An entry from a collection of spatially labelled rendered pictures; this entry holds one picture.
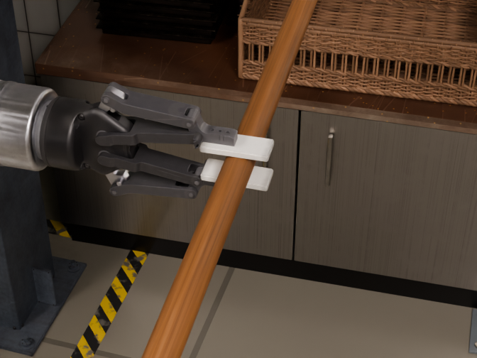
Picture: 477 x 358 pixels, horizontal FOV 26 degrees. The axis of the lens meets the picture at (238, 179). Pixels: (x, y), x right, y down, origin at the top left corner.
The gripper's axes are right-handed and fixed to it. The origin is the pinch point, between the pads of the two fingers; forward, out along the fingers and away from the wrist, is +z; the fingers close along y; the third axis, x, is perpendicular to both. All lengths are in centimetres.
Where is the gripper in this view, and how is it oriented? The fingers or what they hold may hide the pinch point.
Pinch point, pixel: (238, 160)
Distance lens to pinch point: 104.9
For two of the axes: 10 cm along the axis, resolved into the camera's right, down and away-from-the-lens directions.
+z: 9.7, 1.6, -1.8
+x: -2.4, 6.1, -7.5
